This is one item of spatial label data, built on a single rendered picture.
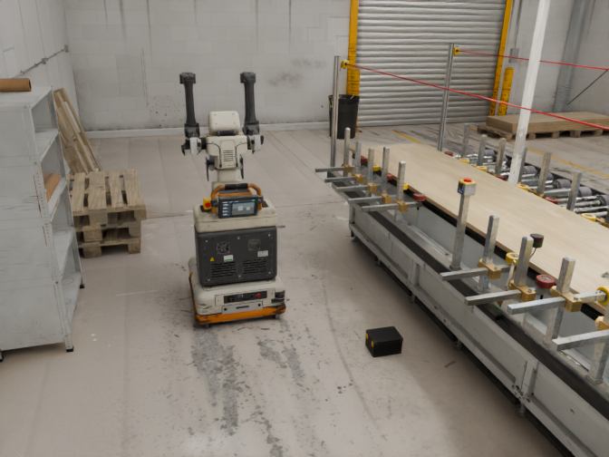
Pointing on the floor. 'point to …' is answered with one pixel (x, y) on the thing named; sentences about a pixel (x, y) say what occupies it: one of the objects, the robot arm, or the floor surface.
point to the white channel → (528, 90)
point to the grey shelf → (12, 166)
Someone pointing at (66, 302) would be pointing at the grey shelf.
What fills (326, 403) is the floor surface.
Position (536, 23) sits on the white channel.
